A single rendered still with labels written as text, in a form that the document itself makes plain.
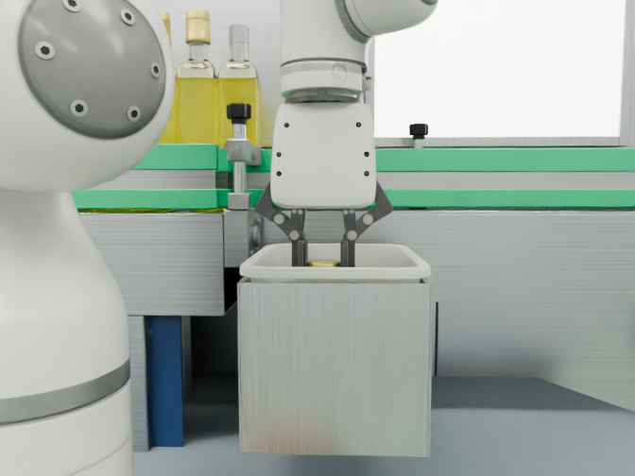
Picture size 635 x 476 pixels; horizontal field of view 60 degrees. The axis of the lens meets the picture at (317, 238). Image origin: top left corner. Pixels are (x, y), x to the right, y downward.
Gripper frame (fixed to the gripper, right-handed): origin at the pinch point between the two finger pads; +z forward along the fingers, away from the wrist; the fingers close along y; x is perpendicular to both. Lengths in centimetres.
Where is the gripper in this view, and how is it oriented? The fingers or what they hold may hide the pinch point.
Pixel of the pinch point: (323, 260)
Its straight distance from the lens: 54.4
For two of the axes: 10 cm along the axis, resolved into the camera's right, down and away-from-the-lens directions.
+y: -10.0, -0.1, 0.7
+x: -0.7, 0.8, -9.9
